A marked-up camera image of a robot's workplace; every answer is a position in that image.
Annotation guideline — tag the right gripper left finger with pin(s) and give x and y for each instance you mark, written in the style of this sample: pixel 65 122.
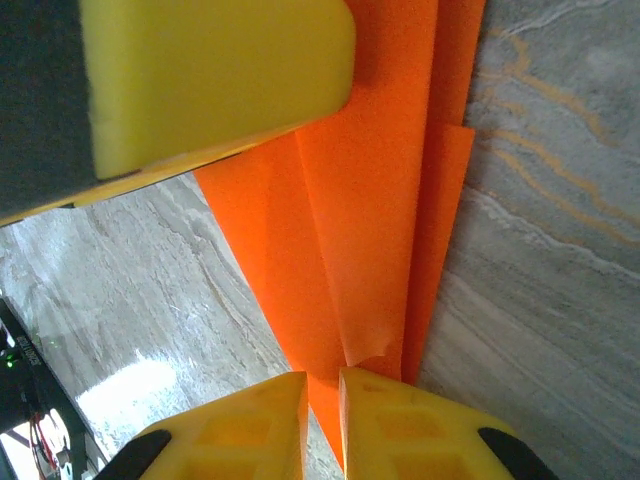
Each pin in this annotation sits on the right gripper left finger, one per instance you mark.
pixel 240 440

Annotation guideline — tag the orange paper sheet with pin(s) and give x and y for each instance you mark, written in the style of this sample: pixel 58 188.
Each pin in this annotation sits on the orange paper sheet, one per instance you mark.
pixel 360 225

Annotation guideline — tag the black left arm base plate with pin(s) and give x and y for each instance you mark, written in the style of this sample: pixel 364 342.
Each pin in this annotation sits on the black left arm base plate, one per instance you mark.
pixel 30 380

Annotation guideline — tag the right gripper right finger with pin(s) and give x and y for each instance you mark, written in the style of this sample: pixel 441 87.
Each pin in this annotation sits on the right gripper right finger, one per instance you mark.
pixel 410 440

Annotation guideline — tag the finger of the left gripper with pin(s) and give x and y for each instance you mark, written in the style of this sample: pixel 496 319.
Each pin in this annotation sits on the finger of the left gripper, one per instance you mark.
pixel 200 75

